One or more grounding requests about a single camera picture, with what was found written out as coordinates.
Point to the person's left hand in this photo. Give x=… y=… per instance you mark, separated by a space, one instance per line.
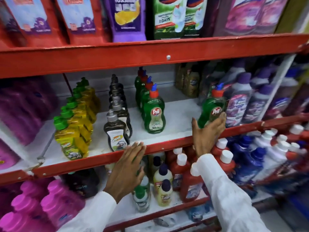
x=123 y=171

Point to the person's right hand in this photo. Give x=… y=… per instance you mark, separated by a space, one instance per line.
x=206 y=140

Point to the person's right thumb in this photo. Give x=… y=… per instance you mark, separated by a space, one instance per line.
x=195 y=126

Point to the person's left thumb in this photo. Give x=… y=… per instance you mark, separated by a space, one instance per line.
x=140 y=175

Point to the green dish soap bottle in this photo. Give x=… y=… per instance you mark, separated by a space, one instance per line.
x=210 y=111
x=145 y=93
x=153 y=113
x=138 y=79
x=142 y=82

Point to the person's right forearm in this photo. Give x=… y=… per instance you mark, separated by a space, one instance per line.
x=224 y=195

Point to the person's left forearm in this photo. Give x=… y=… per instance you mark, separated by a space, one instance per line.
x=94 y=215

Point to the clear bottle green cap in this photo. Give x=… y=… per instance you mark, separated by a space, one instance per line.
x=141 y=200
x=146 y=181

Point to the yellow bottle dark cap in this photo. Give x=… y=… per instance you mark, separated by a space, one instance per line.
x=163 y=172
x=156 y=164
x=165 y=194

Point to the group of olive brown pouches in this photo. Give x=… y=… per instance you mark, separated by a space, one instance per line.
x=189 y=80

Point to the group of red white-capped bottles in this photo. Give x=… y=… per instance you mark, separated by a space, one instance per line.
x=190 y=186

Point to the row of dark grey-capped bottles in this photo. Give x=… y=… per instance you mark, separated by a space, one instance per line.
x=118 y=123

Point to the black pouch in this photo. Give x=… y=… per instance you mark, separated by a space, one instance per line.
x=80 y=182

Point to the group of purple-capped cleaner bottles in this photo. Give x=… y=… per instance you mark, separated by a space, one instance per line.
x=253 y=99

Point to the blue pouch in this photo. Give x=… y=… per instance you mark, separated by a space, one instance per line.
x=195 y=213

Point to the group of blue white-capped bottles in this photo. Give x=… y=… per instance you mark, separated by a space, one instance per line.
x=263 y=161

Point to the row of yellow green-capped bottles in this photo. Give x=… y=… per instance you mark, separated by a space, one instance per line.
x=74 y=123

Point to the group of pink plastic bottles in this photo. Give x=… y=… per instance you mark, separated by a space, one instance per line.
x=36 y=207

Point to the red metal shelving rack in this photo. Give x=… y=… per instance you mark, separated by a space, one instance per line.
x=96 y=57

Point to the pink floral refill pouch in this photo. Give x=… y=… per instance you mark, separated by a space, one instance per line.
x=272 y=12
x=241 y=14

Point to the purple refill pouch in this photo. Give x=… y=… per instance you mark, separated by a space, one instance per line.
x=125 y=19

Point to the stack of magenta pouches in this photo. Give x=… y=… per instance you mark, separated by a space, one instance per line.
x=21 y=111

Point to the white shelf upright post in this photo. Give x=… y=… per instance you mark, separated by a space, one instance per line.
x=277 y=86

